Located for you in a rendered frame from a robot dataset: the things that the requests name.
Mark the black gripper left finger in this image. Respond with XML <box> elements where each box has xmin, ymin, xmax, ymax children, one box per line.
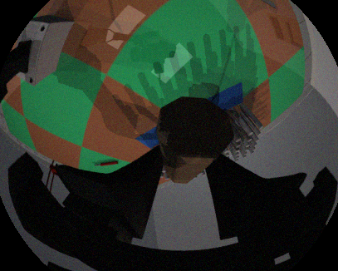
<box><xmin>56</xmin><ymin>145</ymin><xmax>164</xmax><ymax>239</ymax></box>

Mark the blue flat strip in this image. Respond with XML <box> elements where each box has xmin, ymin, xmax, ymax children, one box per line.
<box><xmin>135</xmin><ymin>82</ymin><xmax>244</xmax><ymax>148</ymax></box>

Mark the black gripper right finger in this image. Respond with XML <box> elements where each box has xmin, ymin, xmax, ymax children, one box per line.
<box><xmin>205</xmin><ymin>155</ymin><xmax>306</xmax><ymax>240</ymax></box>

